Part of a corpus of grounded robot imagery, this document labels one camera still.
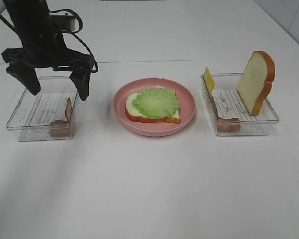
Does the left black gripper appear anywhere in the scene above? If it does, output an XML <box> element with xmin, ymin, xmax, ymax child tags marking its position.
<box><xmin>1</xmin><ymin>32</ymin><xmax>93</xmax><ymax>101</ymax></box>

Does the bacon strip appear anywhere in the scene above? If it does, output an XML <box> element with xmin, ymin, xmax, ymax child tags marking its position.
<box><xmin>49</xmin><ymin>98</ymin><xmax>73</xmax><ymax>137</ymax></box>
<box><xmin>211</xmin><ymin>96</ymin><xmax>241</xmax><ymax>133</ymax></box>

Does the bread slice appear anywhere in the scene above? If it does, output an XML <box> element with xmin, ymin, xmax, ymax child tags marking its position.
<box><xmin>125</xmin><ymin>93</ymin><xmax>181</xmax><ymax>124</ymax></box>
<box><xmin>237</xmin><ymin>51</ymin><xmax>276</xmax><ymax>116</ymax></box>

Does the green lettuce leaf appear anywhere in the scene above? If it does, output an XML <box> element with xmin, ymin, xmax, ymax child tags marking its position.
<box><xmin>131</xmin><ymin>88</ymin><xmax>180</xmax><ymax>119</ymax></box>

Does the yellow cheese slice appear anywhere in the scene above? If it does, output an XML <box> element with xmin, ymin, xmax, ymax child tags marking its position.
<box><xmin>204</xmin><ymin>67</ymin><xmax>216</xmax><ymax>95</ymax></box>

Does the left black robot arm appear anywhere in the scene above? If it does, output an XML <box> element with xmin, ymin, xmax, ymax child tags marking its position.
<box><xmin>1</xmin><ymin>0</ymin><xmax>98</xmax><ymax>101</ymax></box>

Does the left clear plastic container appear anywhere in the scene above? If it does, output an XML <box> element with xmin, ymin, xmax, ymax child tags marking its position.
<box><xmin>6</xmin><ymin>76</ymin><xmax>85</xmax><ymax>142</ymax></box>

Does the clear plastic container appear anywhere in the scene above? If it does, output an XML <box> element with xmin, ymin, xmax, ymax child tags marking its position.
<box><xmin>6</xmin><ymin>76</ymin><xmax>85</xmax><ymax>142</ymax></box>
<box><xmin>201</xmin><ymin>73</ymin><xmax>279</xmax><ymax>136</ymax></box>

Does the pink round plate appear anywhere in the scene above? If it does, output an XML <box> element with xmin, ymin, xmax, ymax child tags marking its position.
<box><xmin>112</xmin><ymin>78</ymin><xmax>196</xmax><ymax>137</ymax></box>

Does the right clear plastic container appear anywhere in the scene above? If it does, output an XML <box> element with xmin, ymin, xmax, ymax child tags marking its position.
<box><xmin>201</xmin><ymin>73</ymin><xmax>279</xmax><ymax>136</ymax></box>

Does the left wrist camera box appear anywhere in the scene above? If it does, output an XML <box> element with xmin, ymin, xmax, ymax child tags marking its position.
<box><xmin>51</xmin><ymin>15</ymin><xmax>76</xmax><ymax>31</ymax></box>

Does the left black cable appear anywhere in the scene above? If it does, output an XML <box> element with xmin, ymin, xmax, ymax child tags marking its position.
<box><xmin>0</xmin><ymin>4</ymin><xmax>99</xmax><ymax>73</ymax></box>

